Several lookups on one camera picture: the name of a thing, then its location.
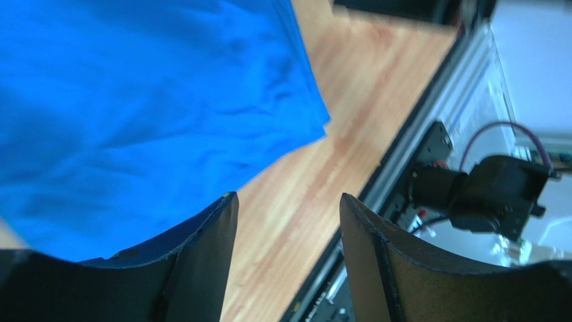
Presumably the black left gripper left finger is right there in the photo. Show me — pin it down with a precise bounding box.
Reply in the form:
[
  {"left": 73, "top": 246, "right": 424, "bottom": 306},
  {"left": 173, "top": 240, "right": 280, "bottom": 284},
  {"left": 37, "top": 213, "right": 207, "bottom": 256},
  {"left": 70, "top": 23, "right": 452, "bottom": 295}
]
[{"left": 1, "top": 193, "right": 239, "bottom": 321}]

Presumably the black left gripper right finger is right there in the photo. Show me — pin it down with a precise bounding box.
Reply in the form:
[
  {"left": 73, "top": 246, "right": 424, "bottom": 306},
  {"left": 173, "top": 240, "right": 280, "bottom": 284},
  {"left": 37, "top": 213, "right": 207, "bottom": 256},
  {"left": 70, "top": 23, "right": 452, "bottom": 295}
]
[{"left": 340, "top": 193, "right": 571, "bottom": 321}]

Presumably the blue cloth napkin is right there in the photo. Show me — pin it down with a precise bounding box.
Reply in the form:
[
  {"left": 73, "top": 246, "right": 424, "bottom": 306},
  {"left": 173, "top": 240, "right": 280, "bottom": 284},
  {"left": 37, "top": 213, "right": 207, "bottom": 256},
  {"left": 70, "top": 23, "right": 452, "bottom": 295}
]
[{"left": 1, "top": 1, "right": 330, "bottom": 262}]

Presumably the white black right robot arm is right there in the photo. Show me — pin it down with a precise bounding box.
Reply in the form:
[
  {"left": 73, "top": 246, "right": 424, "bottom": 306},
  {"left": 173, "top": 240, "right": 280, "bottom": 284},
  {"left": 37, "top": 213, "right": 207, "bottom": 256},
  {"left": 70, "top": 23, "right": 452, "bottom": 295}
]
[{"left": 408, "top": 155, "right": 561, "bottom": 242}]

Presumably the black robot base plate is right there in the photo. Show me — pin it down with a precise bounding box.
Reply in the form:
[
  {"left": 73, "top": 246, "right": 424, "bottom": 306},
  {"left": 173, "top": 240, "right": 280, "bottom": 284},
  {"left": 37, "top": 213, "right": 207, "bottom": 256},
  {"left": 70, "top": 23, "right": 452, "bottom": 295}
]
[{"left": 378, "top": 121, "right": 452, "bottom": 231}]

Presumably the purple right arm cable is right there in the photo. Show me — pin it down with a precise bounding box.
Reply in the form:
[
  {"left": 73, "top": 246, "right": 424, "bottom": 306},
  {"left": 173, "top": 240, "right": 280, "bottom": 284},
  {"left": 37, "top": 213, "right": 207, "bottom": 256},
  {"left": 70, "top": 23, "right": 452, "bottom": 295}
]
[{"left": 459, "top": 121, "right": 555, "bottom": 173}]

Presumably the aluminium frame rail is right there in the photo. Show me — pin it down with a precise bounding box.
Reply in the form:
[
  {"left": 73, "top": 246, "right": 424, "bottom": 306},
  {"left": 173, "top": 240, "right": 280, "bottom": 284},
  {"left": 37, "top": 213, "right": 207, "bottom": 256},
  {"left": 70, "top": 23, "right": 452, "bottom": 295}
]
[{"left": 279, "top": 19, "right": 572, "bottom": 322}]

